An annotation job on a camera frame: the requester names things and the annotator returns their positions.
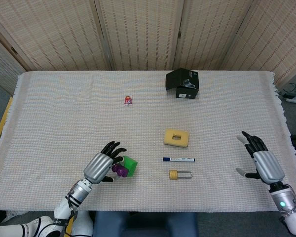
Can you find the green and purple toy block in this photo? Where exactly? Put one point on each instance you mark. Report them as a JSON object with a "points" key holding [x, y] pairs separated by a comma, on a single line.
{"points": [[131, 165]]}

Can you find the brass padlock with long shackle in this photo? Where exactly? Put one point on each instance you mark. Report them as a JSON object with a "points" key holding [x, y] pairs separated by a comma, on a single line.
{"points": [[173, 174]]}

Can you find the purple plastic block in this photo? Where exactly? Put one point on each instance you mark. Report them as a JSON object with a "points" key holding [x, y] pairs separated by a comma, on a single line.
{"points": [[121, 170]]}

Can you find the white marker with blue cap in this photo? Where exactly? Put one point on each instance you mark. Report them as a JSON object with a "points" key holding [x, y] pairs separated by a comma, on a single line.
{"points": [[180, 160]]}

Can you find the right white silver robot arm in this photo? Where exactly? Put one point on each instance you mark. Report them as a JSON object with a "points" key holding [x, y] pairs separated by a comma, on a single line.
{"points": [[286, 205]]}

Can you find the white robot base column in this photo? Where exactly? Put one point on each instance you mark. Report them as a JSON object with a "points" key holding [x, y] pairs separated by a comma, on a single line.
{"points": [[85, 224]]}

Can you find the yellow sponge with rectangular hole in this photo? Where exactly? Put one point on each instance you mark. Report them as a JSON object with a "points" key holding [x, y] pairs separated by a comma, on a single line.
{"points": [[169, 140]]}

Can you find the white woven tablecloth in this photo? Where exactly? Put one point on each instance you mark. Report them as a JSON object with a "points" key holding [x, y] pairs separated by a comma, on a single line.
{"points": [[64, 123]]}

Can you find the blue padded seat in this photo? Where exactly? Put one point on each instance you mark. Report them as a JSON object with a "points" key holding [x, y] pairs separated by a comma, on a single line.
{"points": [[143, 224]]}

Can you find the small red candy packet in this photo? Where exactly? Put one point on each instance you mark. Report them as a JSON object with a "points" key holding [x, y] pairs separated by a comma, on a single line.
{"points": [[128, 100]]}

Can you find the black cardboard box open lid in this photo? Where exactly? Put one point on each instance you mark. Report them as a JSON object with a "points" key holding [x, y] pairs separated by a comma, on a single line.
{"points": [[172, 80]]}

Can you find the beige bamboo folding screen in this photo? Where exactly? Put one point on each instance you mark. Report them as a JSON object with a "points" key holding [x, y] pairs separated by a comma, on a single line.
{"points": [[138, 37]]}

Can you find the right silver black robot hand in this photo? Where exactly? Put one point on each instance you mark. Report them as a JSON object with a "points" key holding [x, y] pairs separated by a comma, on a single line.
{"points": [[267, 166]]}

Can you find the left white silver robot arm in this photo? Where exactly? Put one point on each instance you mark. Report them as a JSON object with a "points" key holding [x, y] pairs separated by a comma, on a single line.
{"points": [[74, 197]]}

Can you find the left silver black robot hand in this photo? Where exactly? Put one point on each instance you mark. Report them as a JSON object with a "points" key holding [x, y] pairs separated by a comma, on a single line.
{"points": [[97, 168]]}

